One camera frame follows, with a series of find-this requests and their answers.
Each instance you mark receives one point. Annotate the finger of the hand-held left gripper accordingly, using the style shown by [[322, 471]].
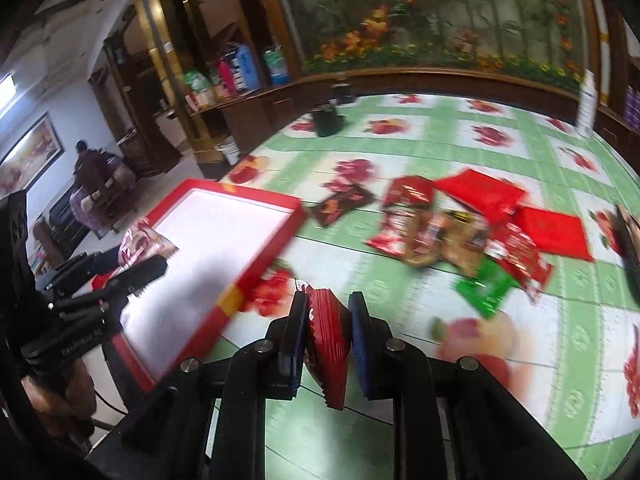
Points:
[[75, 266], [142, 271]]

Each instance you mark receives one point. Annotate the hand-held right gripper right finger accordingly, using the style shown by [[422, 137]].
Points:
[[360, 352]]

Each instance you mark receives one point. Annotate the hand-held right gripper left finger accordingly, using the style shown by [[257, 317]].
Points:
[[298, 345]]

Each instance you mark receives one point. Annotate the pink white snack packet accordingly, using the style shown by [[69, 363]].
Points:
[[145, 242]]

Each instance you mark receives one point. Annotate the bright red zigzag snack packet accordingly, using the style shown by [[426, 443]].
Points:
[[330, 345]]

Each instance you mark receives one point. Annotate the red box with white inside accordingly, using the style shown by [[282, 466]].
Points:
[[215, 240]]

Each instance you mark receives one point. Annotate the dark red printed snack packet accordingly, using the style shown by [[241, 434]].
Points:
[[391, 234]]

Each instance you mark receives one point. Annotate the green snack packet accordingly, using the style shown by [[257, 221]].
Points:
[[485, 287]]

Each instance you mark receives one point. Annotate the plain red snack packet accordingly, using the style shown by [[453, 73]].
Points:
[[550, 232]]

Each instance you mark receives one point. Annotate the person's left hand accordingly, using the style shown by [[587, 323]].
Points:
[[70, 395]]

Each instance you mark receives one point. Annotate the dark red patterned snack packet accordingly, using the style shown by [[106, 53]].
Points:
[[340, 203]]

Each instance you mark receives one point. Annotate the white bucket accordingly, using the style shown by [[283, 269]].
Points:
[[229, 151]]

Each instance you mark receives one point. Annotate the gold brown snack packet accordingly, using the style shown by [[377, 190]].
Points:
[[465, 241]]

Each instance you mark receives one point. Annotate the small red snack packet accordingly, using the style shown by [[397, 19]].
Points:
[[407, 191]]

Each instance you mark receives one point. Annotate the red white printed snack packet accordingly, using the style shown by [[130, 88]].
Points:
[[524, 256]]

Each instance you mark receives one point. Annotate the green bag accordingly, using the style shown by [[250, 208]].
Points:
[[197, 85]]

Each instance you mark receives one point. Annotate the large flat red packet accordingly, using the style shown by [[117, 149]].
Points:
[[480, 190]]

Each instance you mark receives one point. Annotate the black cup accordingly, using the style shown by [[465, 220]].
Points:
[[326, 121]]

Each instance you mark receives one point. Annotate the blue package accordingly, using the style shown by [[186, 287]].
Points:
[[244, 67]]

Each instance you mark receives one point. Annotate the teal package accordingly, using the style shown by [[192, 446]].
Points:
[[276, 66]]

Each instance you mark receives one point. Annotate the green fruit print tablecloth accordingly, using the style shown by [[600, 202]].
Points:
[[450, 125]]

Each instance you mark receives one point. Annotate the small black holder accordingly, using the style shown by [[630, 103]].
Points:
[[342, 92]]

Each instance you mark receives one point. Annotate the white roll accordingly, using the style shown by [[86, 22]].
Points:
[[586, 105]]

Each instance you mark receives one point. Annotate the floral picture panel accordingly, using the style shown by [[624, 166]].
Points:
[[450, 10]]

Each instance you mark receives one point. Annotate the purple bottle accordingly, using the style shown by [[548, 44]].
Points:
[[632, 105]]

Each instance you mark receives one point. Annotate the framed wall picture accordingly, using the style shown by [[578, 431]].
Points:
[[30, 152]]

